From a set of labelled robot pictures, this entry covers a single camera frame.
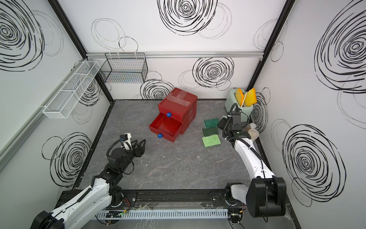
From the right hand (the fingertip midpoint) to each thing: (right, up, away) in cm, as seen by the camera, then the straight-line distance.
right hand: (224, 121), depth 84 cm
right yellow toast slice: (+21, +15, +11) cm, 28 cm away
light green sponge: (-6, -14, +10) cm, 18 cm away
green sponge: (-6, -8, +16) cm, 19 cm away
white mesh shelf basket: (-87, +12, -9) cm, 88 cm away
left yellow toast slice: (+13, +16, +11) cm, 23 cm away
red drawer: (-35, -4, +5) cm, 36 cm away
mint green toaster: (+11, +15, +18) cm, 26 cm away
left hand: (-49, -11, -2) cm, 50 cm away
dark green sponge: (-4, -3, +22) cm, 22 cm away
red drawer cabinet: (-21, +2, +10) cm, 24 cm away
